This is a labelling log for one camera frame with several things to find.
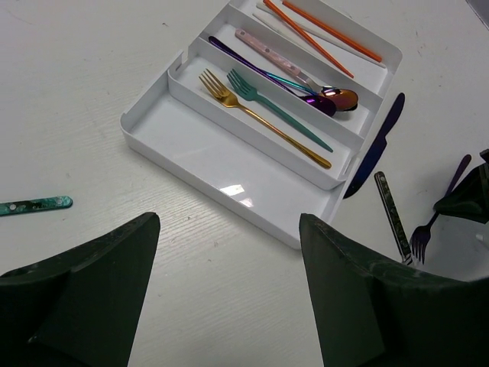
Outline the teal plastic fork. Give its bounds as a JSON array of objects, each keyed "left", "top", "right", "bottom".
[{"left": 227, "top": 69, "right": 333, "bottom": 152}]

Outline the pink-handled steel spoon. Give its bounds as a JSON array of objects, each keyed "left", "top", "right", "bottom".
[{"left": 235, "top": 28, "right": 338, "bottom": 96}]

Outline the iridescent purple spoon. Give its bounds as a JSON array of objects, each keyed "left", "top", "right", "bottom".
[{"left": 208, "top": 36, "right": 337, "bottom": 117}]

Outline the iridescent blue-handled spoon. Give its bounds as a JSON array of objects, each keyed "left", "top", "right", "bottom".
[{"left": 265, "top": 72, "right": 359, "bottom": 112}]

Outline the green-handled steel knife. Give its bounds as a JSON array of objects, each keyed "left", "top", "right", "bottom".
[{"left": 0, "top": 196, "right": 73, "bottom": 216}]

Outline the gold fork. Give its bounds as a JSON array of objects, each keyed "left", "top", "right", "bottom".
[{"left": 199, "top": 69, "right": 332, "bottom": 169}]

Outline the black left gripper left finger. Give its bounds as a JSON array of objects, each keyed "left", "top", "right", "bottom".
[{"left": 1, "top": 212, "right": 160, "bottom": 366}]

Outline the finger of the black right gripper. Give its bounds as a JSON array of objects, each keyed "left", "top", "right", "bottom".
[{"left": 434, "top": 149, "right": 488, "bottom": 224}]

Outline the iridescent blue knife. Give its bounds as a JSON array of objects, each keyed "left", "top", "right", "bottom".
[{"left": 344, "top": 93, "right": 406, "bottom": 199}]

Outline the iridescent purple fork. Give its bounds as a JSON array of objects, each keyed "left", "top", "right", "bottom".
[{"left": 410, "top": 154, "right": 471, "bottom": 264}]

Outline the white divided cutlery tray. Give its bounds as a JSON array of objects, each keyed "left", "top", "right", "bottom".
[{"left": 120, "top": 1, "right": 403, "bottom": 248}]

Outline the white chopstick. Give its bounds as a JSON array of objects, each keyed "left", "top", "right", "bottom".
[
  {"left": 252, "top": 11, "right": 387, "bottom": 69},
  {"left": 256, "top": 2, "right": 341, "bottom": 44}
]

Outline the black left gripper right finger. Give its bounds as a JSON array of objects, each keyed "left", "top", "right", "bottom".
[{"left": 300, "top": 214, "right": 488, "bottom": 366}]

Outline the orange chopstick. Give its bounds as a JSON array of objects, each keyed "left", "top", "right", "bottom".
[
  {"left": 282, "top": 1, "right": 383, "bottom": 63},
  {"left": 263, "top": 0, "right": 355, "bottom": 79}
]

